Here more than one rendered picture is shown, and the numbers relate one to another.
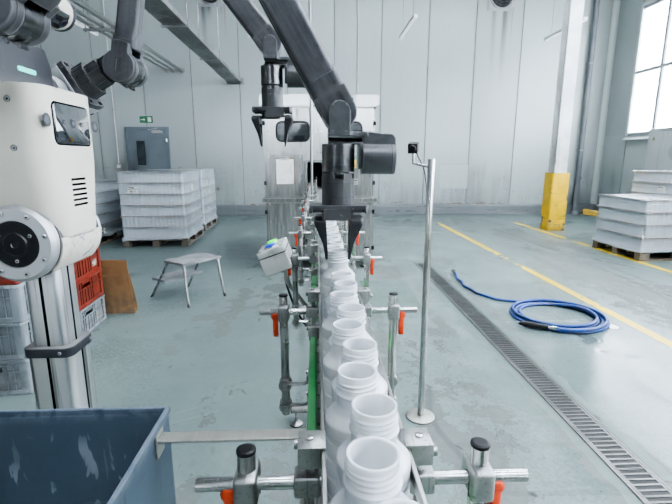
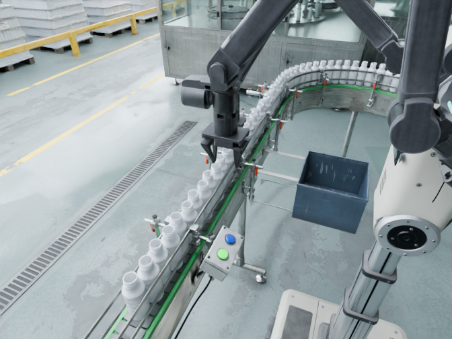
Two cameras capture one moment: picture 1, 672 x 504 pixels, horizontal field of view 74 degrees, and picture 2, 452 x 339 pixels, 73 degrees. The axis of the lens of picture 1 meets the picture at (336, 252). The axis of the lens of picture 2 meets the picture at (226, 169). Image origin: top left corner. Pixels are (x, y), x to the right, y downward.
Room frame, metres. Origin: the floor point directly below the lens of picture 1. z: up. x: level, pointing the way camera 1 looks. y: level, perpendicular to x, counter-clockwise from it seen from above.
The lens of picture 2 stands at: (1.82, 0.44, 1.85)
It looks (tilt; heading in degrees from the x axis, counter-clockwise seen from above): 36 degrees down; 204
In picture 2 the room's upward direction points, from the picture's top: straight up
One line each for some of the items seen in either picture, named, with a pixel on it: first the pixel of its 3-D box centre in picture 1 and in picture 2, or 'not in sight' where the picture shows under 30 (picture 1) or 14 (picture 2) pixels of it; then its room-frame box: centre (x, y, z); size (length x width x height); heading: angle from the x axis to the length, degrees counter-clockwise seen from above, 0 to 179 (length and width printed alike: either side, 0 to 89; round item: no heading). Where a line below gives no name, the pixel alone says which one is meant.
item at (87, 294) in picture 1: (61, 292); not in sight; (3.35, 2.16, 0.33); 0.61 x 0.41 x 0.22; 5
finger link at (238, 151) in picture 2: (266, 128); (232, 151); (1.23, 0.19, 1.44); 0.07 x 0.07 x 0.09; 2
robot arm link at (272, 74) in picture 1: (274, 76); (222, 99); (1.24, 0.16, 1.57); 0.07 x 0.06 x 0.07; 93
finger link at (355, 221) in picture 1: (341, 233); not in sight; (0.79, -0.01, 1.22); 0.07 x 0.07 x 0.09; 3
